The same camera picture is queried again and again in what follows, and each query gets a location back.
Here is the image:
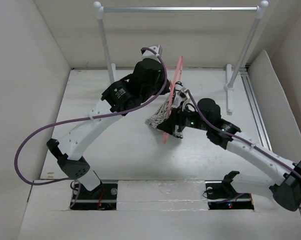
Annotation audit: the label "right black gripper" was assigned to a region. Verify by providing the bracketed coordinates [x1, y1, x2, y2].
[156, 100, 211, 135]

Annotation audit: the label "newspaper print trousers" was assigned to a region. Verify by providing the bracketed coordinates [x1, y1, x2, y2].
[145, 81, 186, 144]

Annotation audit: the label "pink clothes hanger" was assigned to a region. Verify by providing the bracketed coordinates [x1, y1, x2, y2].
[162, 55, 185, 145]

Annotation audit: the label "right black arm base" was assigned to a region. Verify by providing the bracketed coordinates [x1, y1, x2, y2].
[202, 180, 255, 211]

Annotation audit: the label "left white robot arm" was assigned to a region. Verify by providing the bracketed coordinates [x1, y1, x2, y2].
[46, 57, 169, 199]

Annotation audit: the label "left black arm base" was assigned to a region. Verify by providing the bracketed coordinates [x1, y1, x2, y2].
[69, 181, 118, 211]

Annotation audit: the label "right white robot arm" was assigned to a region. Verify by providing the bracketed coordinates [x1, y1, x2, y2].
[156, 98, 301, 212]

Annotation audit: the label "white foam block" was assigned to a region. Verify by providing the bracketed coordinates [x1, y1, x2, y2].
[116, 180, 208, 212]

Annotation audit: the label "white clothes rack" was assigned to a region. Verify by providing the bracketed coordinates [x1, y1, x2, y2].
[90, 0, 270, 116]

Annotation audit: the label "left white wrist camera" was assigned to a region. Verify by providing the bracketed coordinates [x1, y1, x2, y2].
[141, 44, 163, 58]

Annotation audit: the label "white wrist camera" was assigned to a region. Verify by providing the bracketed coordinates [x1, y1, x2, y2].
[141, 44, 163, 58]
[176, 87, 191, 109]

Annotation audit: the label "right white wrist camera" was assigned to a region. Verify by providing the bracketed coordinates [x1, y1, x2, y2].
[176, 87, 191, 109]

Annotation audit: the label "aluminium side rail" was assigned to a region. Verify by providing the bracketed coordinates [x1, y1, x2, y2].
[239, 67, 273, 152]

